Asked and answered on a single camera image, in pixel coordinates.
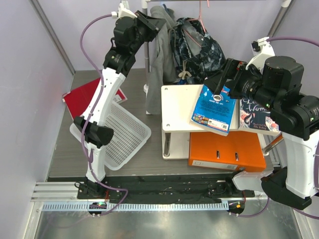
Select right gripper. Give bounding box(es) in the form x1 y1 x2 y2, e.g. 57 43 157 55
203 58 280 112

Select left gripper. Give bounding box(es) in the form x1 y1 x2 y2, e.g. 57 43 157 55
130 11 164 54

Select dark floral shorts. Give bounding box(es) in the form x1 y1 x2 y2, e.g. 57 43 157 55
170 17 226 85

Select pink wire hanger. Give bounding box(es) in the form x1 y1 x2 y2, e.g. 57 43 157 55
188 0 206 36

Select grey shorts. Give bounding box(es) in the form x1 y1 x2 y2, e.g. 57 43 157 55
146 6 177 115

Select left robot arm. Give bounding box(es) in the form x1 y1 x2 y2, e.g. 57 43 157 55
73 11 166 199

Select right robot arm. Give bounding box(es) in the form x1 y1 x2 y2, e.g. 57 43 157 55
204 56 319 210

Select clothes rack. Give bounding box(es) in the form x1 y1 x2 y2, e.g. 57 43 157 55
141 0 295 94

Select blue paperback book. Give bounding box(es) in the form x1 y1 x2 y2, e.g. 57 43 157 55
190 85 238 136

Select white two-tier shelf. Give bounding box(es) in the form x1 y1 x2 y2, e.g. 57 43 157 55
160 84 285 160

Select floral Little Women book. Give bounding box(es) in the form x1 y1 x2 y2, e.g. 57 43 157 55
238 98 281 136

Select orange binder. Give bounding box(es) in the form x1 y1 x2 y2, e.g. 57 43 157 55
188 131 266 172

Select white plastic basket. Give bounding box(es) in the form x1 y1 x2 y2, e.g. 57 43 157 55
85 102 152 171

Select red notebook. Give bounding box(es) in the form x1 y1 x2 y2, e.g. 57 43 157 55
62 78 128 121

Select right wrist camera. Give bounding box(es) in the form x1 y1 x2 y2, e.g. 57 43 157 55
245 37 275 70

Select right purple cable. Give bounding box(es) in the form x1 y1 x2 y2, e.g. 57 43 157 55
235 36 319 221

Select white cable duct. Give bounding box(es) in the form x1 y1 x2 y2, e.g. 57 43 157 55
42 201 229 212

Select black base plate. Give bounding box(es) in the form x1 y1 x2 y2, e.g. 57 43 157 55
74 173 255 204

